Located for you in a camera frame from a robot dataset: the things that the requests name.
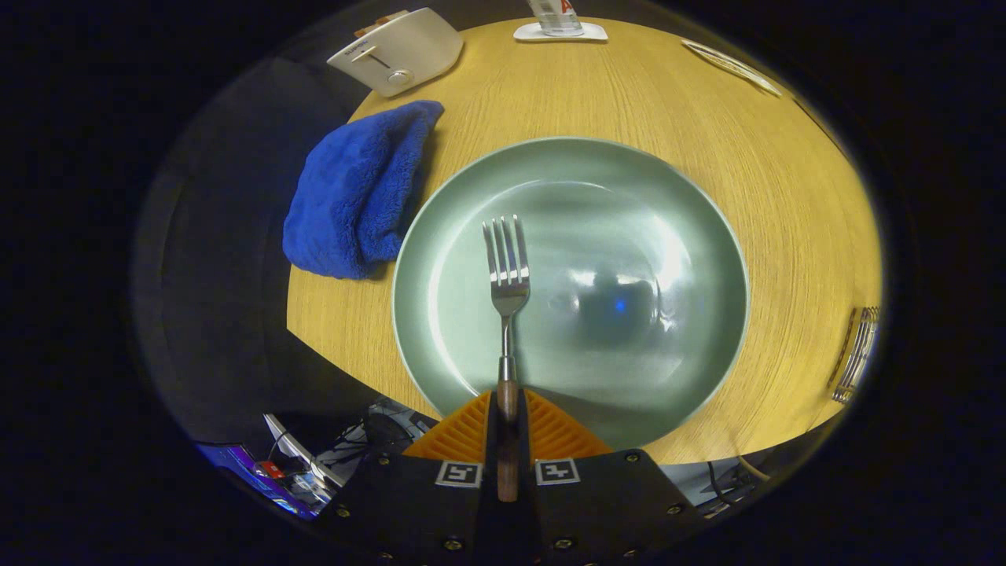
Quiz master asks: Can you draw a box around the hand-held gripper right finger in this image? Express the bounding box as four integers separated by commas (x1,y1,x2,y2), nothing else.
507,389,708,566

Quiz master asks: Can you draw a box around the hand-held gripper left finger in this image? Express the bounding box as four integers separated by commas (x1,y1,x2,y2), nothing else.
314,389,508,566

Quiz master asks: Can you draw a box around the steel fork with wooden handle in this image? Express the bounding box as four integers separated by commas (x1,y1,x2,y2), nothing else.
482,215,531,504

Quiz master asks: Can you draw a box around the laptop with lit screen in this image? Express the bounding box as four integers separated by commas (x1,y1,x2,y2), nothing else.
196,414,347,520

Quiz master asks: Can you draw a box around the pale green round plate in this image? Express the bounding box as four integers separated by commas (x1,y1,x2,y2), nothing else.
391,137,751,450

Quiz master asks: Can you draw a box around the blue fluffy towel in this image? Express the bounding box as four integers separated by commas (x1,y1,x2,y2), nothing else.
282,100,445,281

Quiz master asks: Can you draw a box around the white toaster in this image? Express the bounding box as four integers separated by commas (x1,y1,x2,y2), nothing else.
326,7,464,98

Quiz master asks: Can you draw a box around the white square coaster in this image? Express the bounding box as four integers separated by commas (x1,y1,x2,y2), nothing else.
513,22,609,42

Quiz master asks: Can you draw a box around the small clear labelled bottle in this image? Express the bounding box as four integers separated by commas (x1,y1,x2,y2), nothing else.
527,0,585,37

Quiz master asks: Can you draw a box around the white divided snack dish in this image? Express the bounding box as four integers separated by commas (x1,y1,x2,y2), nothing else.
682,39,784,98

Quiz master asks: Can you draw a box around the tangle of black cables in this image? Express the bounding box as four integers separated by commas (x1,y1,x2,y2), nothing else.
330,397,437,480

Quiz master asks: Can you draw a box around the steel wire basket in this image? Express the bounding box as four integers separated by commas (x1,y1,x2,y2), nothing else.
829,307,879,404

